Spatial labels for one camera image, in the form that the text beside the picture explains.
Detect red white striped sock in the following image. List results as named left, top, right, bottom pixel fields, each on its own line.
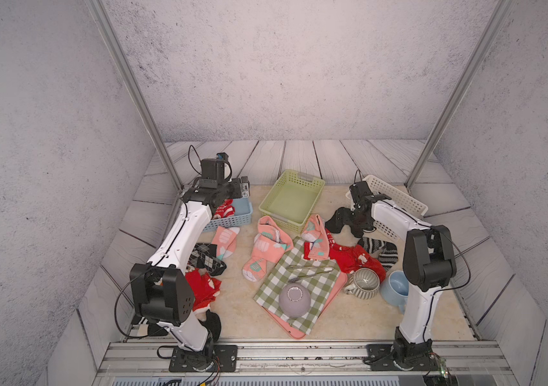
left=213, top=199, right=235, bottom=220

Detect dark argyle sock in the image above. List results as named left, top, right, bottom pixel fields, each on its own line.
left=189, top=243, right=227, bottom=277

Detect red santa sock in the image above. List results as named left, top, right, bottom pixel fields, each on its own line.
left=185, top=270, right=222, bottom=314

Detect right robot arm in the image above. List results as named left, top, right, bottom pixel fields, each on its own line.
left=326, top=180, right=457, bottom=370

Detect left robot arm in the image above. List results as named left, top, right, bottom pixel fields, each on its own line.
left=129, top=153, right=250, bottom=355

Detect blue plastic basket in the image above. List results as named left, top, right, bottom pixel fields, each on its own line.
left=203, top=198, right=253, bottom=233

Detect green plastic basket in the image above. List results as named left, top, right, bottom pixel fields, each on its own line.
left=259, top=169, right=326, bottom=233

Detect red sock centre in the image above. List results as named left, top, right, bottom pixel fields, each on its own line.
left=326, top=230, right=386, bottom=281

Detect pink sock right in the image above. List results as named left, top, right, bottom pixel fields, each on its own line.
left=301, top=214, right=330, bottom=261

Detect pink sock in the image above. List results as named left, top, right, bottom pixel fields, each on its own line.
left=212, top=226, right=240, bottom=260
left=242, top=216, right=293, bottom=282
left=301, top=214, right=330, bottom=261

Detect black white striped sock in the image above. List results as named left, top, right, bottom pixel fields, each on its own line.
left=357, top=237, right=399, bottom=271

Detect pink sock left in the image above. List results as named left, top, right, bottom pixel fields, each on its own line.
left=212, top=226, right=240, bottom=260

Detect metal tongs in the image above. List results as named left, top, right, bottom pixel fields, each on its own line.
left=285, top=265, right=335, bottom=284

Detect striped ceramic mug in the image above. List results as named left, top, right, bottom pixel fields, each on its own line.
left=343, top=268, right=381, bottom=300

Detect pink sock centre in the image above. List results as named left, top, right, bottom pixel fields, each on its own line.
left=242, top=216, right=293, bottom=282

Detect light blue mug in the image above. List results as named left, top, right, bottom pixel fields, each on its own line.
left=380, top=270, right=410, bottom=314

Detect grey upturned bowl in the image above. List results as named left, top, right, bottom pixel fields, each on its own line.
left=279, top=283, right=312, bottom=318

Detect pink tray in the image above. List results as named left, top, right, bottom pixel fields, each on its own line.
left=263, top=269, right=349, bottom=340

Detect black sock at edge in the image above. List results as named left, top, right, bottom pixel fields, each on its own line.
left=130, top=315, right=169, bottom=337

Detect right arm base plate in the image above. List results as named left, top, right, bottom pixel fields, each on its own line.
left=362, top=344, right=439, bottom=372

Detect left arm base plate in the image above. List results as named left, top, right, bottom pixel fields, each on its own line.
left=169, top=344, right=238, bottom=373

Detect left metal frame post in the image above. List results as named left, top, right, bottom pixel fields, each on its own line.
left=86, top=0, right=182, bottom=190

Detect front aluminium rail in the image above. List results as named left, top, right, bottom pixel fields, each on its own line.
left=94, top=339, right=518, bottom=385

